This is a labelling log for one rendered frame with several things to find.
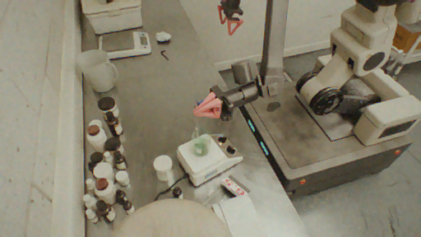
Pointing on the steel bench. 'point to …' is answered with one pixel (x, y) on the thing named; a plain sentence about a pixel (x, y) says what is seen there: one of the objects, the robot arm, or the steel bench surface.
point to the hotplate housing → (207, 169)
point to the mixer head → (192, 220)
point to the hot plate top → (200, 157)
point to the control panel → (225, 147)
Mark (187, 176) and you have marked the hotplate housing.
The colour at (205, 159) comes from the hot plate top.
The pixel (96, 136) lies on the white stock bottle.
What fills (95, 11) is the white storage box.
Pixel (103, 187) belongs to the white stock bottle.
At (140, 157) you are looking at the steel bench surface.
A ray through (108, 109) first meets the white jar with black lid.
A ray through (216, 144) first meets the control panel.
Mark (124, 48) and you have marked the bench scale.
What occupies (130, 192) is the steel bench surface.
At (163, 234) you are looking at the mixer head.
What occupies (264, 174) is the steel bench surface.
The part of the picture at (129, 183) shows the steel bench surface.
